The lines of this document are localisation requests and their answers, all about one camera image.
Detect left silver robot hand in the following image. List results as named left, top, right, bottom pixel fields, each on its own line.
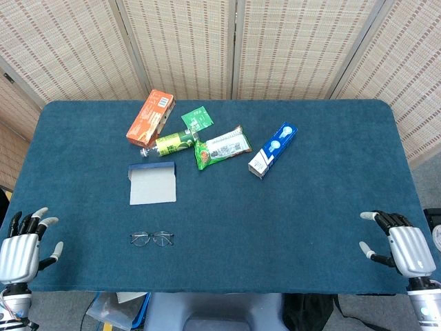
left=0, top=207, right=65, bottom=285

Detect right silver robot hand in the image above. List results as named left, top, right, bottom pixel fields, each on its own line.
left=358, top=210, right=437, bottom=279

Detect thin-framed eyeglasses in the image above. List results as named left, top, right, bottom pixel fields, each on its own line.
left=130, top=230, right=175, bottom=248

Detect blue glasses case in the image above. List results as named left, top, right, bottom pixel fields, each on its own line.
left=127, top=161, right=178, bottom=206

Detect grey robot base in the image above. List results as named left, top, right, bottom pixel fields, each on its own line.
left=143, top=292, right=289, bottom=331

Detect black plastic tray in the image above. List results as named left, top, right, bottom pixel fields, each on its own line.
left=422, top=208, right=441, bottom=228

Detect blue light bulb box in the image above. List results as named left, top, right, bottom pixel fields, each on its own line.
left=247, top=121, right=299, bottom=181

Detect orange carton box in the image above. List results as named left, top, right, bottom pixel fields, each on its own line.
left=125, top=89, right=176, bottom=149

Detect clear plastic bag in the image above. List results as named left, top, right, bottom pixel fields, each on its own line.
left=85, top=292, right=149, bottom=331

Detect white paper sheet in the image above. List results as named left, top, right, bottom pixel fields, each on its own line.
left=116, top=292, right=148, bottom=304

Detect black bag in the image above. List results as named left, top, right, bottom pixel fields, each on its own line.
left=282, top=292, right=342, bottom=331

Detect blue table cloth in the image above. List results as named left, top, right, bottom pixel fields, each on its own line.
left=0, top=99, right=435, bottom=296

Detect green tea bottle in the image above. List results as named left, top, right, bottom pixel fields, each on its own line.
left=139, top=130, right=200, bottom=159

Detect green snack bag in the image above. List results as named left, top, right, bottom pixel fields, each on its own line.
left=193, top=125, right=253, bottom=171

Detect small green sachet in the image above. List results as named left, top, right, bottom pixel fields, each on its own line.
left=181, top=106, right=214, bottom=132

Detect woven bamboo folding screen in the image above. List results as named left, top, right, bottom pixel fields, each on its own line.
left=0, top=0, right=441, bottom=192

